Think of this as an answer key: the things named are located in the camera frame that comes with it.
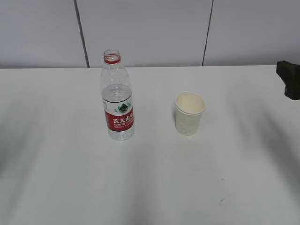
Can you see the Nongfu Spring water bottle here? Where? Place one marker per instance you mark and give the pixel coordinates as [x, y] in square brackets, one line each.
[117, 98]

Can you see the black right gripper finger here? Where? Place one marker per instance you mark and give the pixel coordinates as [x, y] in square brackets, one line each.
[290, 75]

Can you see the white paper cup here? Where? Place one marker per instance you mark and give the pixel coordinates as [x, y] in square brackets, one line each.
[189, 109]

